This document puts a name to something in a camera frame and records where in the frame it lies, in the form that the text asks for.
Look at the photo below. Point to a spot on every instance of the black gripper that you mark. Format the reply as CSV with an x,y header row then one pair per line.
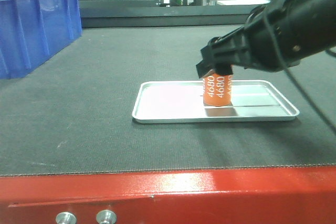
x,y
294,28

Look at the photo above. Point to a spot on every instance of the orange cylindrical capacitor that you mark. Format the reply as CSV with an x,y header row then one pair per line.
x,y
217,90

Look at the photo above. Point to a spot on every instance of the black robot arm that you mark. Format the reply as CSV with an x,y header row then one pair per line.
x,y
276,35

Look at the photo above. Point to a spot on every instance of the black conveyor belt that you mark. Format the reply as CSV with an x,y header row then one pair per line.
x,y
74,113

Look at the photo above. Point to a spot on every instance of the blue crate on conveyor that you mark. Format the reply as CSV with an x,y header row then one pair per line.
x,y
32,31

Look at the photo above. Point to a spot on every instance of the silver metal tray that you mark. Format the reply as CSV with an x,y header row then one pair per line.
x,y
182,102

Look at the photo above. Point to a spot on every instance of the red conveyor frame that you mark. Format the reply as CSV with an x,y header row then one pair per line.
x,y
254,195

